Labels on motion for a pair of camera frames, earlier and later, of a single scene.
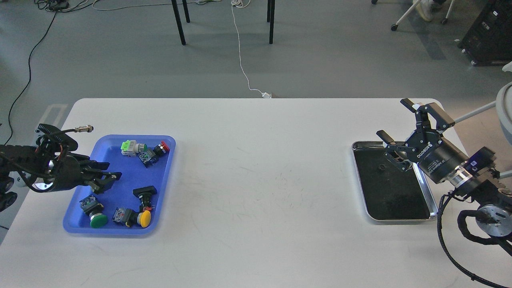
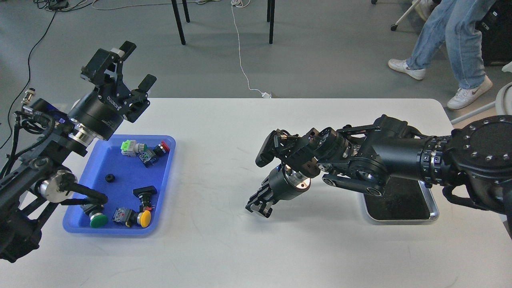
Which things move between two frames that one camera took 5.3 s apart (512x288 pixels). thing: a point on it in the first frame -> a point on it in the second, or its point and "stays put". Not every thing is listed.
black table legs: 180,30 stays put
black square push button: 144,193 stays put
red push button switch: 149,157 stays put
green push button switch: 94,210 stays put
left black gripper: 73,171 -> 101,112
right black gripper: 437,158 -> 284,183
